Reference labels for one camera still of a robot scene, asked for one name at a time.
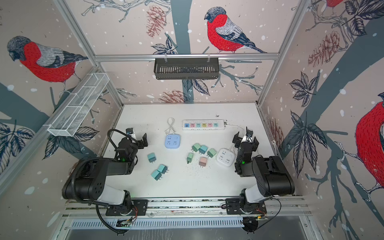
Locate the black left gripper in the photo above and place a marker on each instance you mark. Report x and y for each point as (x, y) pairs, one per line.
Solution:
(139, 141)

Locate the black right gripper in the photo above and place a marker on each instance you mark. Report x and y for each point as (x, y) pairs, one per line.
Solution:
(245, 142)

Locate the white square socket hub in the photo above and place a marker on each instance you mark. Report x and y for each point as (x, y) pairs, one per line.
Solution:
(225, 158)

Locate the blue square socket hub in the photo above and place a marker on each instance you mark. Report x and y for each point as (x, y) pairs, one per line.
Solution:
(172, 141)

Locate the pink plug adapter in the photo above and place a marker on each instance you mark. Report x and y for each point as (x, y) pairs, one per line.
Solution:
(203, 161)

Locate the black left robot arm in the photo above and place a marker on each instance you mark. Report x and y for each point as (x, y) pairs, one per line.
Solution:
(87, 185)

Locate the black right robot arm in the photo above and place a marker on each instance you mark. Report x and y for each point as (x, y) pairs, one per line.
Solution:
(272, 178)

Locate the white multicolour power strip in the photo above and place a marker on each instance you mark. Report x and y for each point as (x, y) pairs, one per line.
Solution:
(203, 125)

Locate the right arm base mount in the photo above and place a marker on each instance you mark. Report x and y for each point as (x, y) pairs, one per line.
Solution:
(236, 206)

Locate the white wire mesh shelf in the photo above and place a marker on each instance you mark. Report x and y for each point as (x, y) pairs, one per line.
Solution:
(81, 102)

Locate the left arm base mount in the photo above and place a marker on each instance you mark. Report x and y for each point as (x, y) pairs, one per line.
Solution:
(131, 208)

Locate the black hanging wire basket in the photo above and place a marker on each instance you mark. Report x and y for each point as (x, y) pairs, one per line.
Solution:
(186, 69)

